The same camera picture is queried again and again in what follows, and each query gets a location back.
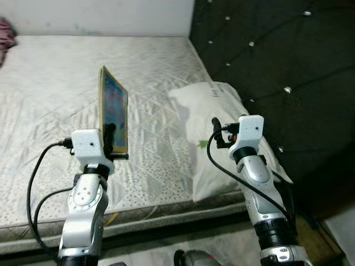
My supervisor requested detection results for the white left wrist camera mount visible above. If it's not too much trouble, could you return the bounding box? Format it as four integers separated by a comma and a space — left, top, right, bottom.
70, 128, 116, 173

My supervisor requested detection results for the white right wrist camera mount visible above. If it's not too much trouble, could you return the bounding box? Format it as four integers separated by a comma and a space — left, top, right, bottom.
228, 114, 265, 162

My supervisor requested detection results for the purple printed blanket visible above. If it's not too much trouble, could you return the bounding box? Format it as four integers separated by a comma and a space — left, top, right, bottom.
0, 16, 18, 68

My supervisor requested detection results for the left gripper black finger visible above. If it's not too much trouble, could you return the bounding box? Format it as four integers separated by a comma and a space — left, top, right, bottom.
104, 123, 118, 155

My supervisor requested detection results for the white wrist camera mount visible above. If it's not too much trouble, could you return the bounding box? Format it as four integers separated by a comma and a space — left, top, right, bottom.
228, 114, 265, 162
70, 128, 116, 173

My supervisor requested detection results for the white quilted mattress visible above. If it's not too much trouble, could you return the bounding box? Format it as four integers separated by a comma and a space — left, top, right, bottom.
0, 35, 251, 245

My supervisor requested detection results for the dark right robot leg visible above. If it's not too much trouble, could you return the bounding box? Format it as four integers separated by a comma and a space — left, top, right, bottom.
173, 249, 224, 266

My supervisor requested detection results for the dark bed frame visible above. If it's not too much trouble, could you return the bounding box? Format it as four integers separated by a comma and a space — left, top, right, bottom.
0, 207, 262, 262

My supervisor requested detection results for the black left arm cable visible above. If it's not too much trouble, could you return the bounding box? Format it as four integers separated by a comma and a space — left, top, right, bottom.
26, 141, 76, 262

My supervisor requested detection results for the colourful yellow-edged book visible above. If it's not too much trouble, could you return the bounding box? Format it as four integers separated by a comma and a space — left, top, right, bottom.
98, 65, 130, 155

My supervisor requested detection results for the white pillow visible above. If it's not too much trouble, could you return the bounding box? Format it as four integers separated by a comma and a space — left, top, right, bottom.
168, 81, 296, 204

